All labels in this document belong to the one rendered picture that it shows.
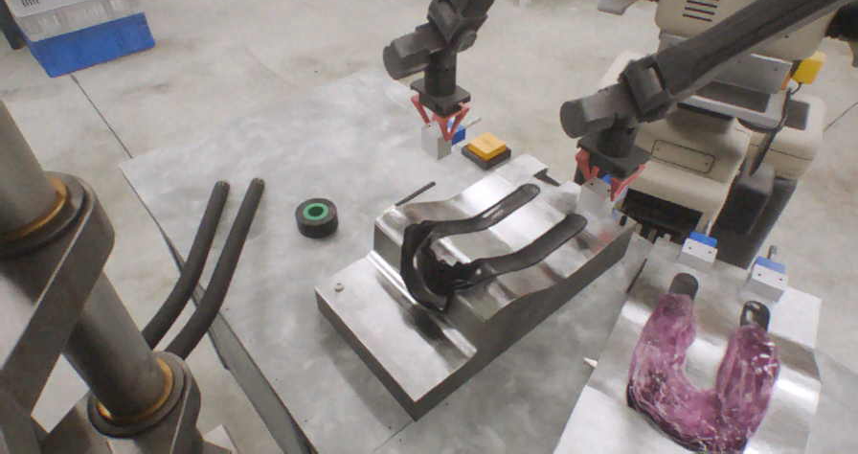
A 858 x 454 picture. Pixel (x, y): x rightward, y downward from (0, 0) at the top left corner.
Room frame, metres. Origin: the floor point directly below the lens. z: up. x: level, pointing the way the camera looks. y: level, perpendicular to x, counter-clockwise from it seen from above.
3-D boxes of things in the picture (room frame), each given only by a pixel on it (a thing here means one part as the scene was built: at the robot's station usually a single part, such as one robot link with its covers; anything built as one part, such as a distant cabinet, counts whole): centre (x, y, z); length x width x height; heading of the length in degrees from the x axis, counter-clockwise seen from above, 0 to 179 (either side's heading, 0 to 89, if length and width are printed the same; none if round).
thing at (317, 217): (0.78, 0.21, 0.82); 0.08 x 0.08 x 0.04
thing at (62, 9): (3.09, 1.97, 0.28); 0.61 x 0.41 x 0.15; 130
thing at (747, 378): (0.42, -0.39, 0.90); 0.26 x 0.18 x 0.08; 147
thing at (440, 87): (0.88, -0.03, 1.06); 0.10 x 0.07 x 0.07; 39
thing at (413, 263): (0.64, -0.11, 0.92); 0.35 x 0.16 x 0.09; 130
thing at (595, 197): (0.76, -0.34, 0.91); 0.13 x 0.05 x 0.05; 130
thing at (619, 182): (0.73, -0.32, 0.97); 0.07 x 0.07 x 0.09; 39
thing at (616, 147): (0.74, -0.31, 1.04); 0.10 x 0.07 x 0.07; 39
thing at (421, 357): (0.63, -0.10, 0.87); 0.50 x 0.26 x 0.14; 130
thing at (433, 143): (0.91, -0.06, 0.93); 0.13 x 0.05 x 0.05; 128
